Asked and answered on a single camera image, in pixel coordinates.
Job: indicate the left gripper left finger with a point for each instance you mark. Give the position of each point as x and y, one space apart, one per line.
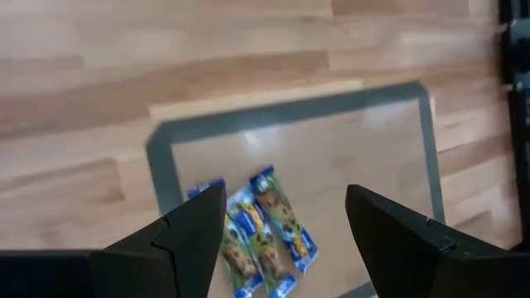
178 256

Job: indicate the blue oatmeal raisin granola bar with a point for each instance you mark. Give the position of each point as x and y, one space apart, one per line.
265 248
242 265
285 219

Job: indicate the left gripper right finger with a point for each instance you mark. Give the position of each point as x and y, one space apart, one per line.
406 265

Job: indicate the grey-bordered silicone baking mat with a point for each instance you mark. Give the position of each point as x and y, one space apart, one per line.
331 165

